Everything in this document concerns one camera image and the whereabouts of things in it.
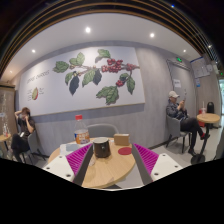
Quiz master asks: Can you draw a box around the clear bottle with red cap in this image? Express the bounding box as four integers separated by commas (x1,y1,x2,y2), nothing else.
74,115,90,144

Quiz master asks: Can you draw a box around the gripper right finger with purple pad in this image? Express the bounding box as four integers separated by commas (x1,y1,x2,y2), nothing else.
132,143,182,185

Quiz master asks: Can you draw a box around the small round side table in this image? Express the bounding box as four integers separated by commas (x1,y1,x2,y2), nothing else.
190,112,221,165

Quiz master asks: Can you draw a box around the dark brown mug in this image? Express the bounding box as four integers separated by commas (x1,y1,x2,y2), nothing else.
93,137,111,158

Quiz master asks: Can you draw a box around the coffee cherries wall poster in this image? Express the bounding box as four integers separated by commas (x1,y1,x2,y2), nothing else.
18,46,145,116

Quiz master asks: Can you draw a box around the red fire extinguisher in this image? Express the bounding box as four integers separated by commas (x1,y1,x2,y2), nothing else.
199,107,206,127

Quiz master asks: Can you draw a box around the black trash bin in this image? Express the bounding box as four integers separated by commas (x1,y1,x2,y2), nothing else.
207,102,214,113

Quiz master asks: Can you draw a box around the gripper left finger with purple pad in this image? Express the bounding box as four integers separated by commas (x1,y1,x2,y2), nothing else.
44,143,93,186

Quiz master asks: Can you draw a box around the round red coaster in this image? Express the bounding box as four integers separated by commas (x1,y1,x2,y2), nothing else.
118,147,132,155

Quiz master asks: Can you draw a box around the brown tissue box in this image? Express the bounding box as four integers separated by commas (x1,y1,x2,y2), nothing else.
114,134,130,146

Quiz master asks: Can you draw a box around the clear plastic bag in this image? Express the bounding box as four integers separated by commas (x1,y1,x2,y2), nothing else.
60,143,79,155

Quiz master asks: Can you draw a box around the round wooden table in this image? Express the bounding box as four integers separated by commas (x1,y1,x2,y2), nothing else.
48,138,135,189

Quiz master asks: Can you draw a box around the grey door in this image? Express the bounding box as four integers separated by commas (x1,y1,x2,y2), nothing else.
167,60,196,116

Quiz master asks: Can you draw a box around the grey chair at right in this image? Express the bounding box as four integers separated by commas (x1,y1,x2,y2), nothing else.
167,116,191,145

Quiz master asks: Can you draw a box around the seated person in black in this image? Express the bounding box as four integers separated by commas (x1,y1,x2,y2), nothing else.
11,107,35,162

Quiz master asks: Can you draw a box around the grey chair behind table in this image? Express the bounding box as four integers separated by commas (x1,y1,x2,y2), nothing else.
88,123,119,138

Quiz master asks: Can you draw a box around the seated person with white cap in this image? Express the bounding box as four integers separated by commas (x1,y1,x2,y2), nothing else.
166,91,205,156

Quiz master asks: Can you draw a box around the grey chair at left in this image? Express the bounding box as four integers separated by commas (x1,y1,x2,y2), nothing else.
22,132,48,162

